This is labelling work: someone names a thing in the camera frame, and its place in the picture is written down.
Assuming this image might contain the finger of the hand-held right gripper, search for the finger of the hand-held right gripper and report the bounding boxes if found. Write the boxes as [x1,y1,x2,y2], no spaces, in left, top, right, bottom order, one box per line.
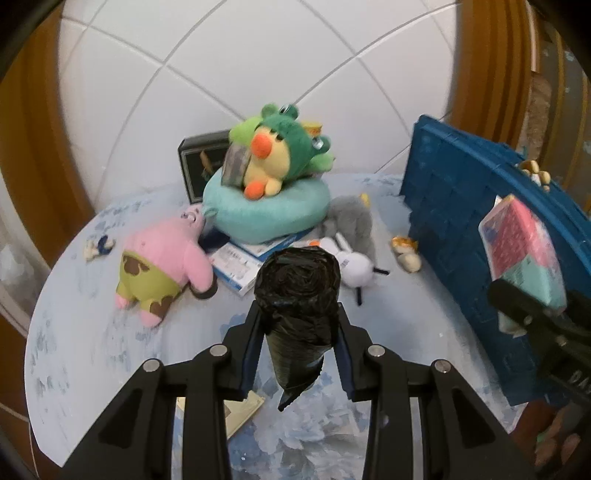
[488,279,572,341]

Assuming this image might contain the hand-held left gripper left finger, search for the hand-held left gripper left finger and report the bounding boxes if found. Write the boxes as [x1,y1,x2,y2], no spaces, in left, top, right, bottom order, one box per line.
[58,300,264,480]

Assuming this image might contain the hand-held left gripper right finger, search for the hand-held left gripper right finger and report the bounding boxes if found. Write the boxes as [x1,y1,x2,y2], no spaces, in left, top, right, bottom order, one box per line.
[335,302,536,480]

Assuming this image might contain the pastel tissue pack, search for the pastel tissue pack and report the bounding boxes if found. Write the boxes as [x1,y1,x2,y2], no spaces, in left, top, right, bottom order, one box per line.
[479,194,568,337]

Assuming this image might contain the black garbage bag roll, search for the black garbage bag roll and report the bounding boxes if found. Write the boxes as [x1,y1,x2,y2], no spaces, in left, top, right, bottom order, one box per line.
[254,247,342,412]

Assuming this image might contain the blue plastic crate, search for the blue plastic crate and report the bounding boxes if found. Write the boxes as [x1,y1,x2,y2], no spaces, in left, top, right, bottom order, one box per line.
[399,114,591,407]

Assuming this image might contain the beige flat box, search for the beige flat box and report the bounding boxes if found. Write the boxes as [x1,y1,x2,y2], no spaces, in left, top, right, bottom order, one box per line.
[175,391,266,441]

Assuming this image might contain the white and blue box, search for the white and blue box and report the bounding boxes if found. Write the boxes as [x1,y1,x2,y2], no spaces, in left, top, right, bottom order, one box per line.
[209,243,265,297]

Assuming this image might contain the white snowman plush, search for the white snowman plush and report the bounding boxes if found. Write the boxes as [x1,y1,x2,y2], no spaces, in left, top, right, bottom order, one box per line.
[308,233,391,305]

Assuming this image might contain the small tiger plush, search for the small tiger plush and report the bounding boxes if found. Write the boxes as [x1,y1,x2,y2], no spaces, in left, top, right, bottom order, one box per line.
[392,235,423,274]

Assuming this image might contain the large blue flat box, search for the large blue flat box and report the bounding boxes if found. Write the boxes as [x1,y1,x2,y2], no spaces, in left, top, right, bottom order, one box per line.
[228,231,308,259]

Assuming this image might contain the pink star plush green shorts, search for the pink star plush green shorts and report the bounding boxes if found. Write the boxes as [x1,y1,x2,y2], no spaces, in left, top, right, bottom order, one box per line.
[115,205,218,328]

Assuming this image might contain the grey furry plush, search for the grey furry plush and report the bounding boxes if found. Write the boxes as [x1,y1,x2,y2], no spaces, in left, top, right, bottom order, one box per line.
[322,194,376,259]

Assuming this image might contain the teal plush cushion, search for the teal plush cushion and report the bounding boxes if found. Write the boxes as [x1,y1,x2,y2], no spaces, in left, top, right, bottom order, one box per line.
[203,173,331,245]

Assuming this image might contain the shiny printed flat box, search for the shiny printed flat box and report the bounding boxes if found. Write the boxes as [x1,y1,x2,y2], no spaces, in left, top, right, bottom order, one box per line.
[222,143,252,188]

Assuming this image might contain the yellow duck plush green hood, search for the yellow duck plush green hood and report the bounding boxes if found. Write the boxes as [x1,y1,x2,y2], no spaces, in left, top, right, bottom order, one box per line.
[229,104,335,200]

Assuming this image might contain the black box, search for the black box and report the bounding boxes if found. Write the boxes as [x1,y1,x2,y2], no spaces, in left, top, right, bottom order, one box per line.
[178,131,232,204]

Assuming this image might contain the wooden slat partition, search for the wooden slat partition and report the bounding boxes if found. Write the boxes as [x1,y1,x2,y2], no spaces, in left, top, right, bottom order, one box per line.
[531,0,591,195]

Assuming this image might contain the small blue white keychain toy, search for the small blue white keychain toy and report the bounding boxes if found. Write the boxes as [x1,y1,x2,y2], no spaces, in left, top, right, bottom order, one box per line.
[84,234,114,261]

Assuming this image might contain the wooden frame post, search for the wooden frame post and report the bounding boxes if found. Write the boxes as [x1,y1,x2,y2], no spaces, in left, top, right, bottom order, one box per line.
[450,0,543,144]
[0,0,100,268]

